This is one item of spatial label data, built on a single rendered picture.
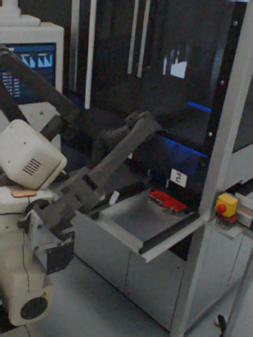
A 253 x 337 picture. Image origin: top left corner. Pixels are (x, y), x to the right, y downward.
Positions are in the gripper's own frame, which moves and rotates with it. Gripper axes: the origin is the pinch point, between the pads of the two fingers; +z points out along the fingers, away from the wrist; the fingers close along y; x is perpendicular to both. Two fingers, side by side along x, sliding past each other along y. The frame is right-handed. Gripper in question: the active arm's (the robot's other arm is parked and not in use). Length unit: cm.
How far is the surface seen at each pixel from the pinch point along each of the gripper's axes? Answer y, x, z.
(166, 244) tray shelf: -19, -47, 3
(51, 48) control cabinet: 18, 43, -52
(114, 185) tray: 6.2, -6.8, 4.4
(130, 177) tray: 18.3, -9.7, 4.8
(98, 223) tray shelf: -24.5, -17.3, 3.4
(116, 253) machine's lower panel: 17, -7, 59
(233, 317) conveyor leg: 13, -80, 60
